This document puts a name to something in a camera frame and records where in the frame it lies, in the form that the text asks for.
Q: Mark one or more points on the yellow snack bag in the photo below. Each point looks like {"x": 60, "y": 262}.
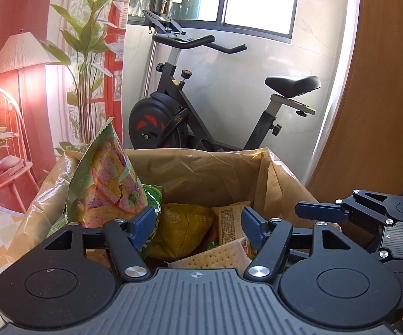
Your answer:
{"x": 180, "y": 230}

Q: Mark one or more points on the plastic-lined cardboard box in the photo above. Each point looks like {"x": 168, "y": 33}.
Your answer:
{"x": 201, "y": 178}

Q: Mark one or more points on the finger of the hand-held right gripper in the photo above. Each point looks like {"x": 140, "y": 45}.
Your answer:
{"x": 365, "y": 241}
{"x": 320, "y": 211}

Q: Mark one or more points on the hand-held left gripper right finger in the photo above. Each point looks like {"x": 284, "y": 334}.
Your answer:
{"x": 253, "y": 225}

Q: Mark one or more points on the black exercise bike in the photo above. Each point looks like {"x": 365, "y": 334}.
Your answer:
{"x": 166, "y": 108}

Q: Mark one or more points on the orange cracker packet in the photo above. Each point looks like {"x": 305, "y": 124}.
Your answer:
{"x": 231, "y": 220}

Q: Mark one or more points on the large green chip bag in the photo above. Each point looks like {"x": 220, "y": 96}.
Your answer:
{"x": 107, "y": 181}

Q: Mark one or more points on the clear cream wafer packet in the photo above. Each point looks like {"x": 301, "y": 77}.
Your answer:
{"x": 215, "y": 256}

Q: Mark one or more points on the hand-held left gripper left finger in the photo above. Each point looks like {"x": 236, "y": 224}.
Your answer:
{"x": 144, "y": 225}

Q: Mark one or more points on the brown wooden panel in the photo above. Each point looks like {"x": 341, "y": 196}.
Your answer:
{"x": 379, "y": 94}

